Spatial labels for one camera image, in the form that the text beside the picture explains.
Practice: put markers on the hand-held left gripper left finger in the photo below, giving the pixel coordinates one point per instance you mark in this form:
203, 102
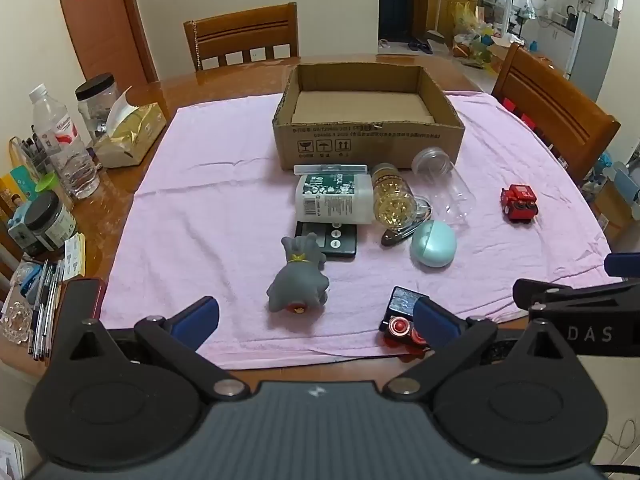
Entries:
200, 316

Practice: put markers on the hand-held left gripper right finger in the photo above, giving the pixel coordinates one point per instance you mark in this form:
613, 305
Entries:
434, 322

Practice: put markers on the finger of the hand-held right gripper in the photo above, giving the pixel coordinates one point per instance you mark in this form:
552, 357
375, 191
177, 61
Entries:
624, 264
555, 294

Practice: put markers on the dark blue toy car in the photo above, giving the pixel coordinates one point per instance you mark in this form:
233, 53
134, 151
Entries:
401, 305

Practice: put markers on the teal oval case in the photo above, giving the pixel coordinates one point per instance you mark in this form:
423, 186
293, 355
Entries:
434, 244

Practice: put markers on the red toy train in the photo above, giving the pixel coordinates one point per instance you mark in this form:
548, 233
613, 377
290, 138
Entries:
520, 202

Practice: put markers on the grey rubber animal toy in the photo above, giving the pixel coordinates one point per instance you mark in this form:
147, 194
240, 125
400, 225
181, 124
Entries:
296, 280

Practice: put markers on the black digital timer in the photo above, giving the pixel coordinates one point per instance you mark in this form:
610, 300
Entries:
345, 246

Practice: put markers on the gold capsule bottle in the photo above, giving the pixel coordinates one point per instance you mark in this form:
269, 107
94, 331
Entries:
395, 205

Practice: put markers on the white bottle green label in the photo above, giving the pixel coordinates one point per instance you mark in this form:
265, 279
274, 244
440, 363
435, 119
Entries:
332, 200

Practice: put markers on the clear plastic jar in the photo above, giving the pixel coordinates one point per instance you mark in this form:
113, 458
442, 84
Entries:
434, 160

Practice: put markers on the clear long plastic case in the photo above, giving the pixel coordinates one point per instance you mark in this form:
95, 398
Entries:
330, 168

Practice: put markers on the brown cardboard box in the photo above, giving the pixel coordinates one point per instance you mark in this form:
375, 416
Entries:
370, 147

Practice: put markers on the closed cardboard carton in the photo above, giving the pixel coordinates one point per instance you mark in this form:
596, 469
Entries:
612, 210

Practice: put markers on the light blue plastic bin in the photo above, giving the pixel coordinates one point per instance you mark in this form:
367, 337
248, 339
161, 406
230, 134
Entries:
625, 185

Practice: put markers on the pink towel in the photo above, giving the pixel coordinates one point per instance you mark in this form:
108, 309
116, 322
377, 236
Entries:
200, 210

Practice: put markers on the black red-edged case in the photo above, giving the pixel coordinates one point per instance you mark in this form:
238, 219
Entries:
82, 297

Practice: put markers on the white paper cards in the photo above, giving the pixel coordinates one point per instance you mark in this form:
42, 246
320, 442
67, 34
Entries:
74, 257

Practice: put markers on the row of pens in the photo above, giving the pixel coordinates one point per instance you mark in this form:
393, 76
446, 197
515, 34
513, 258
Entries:
45, 310

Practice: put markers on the red snack packet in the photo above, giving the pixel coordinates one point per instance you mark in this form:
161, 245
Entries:
528, 120
509, 104

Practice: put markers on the wooden chair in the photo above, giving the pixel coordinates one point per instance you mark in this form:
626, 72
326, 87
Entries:
240, 30
555, 100

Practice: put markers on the dark jar black lid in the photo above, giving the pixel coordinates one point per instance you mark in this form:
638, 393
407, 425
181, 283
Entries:
47, 222

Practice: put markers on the clear glass dish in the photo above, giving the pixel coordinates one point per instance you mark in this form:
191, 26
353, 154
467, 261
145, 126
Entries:
14, 322

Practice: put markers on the gold tissue pack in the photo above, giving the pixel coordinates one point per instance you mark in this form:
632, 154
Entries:
130, 135

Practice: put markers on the green lidded jar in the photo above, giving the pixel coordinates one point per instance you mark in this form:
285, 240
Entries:
48, 182

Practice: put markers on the grey refrigerator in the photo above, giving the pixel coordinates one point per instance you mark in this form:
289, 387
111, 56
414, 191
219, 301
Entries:
595, 55

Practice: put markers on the clear plastic water bottle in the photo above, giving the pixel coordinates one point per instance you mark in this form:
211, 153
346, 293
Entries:
62, 145

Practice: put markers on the teal paper box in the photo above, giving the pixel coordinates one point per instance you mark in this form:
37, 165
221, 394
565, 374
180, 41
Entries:
15, 185

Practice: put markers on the clear pen holder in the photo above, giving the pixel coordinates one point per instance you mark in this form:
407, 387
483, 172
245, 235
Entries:
27, 157

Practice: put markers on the clear jar black lid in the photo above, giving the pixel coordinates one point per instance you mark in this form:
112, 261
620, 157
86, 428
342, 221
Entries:
97, 100

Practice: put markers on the white kitchen counter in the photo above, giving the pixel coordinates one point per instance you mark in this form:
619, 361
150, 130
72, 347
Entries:
547, 30

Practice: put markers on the dark kettle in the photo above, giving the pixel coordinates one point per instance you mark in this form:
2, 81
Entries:
573, 17

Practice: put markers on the pile of yellow plastic bags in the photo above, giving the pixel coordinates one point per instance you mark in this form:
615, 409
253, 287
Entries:
472, 32

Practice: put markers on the dark slippers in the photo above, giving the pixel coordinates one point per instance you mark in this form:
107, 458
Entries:
421, 46

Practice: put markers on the wooden cabinet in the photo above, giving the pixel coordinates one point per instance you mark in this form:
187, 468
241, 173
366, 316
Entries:
450, 7

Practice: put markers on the brown wooden door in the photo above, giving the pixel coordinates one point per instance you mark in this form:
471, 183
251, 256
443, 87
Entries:
105, 25

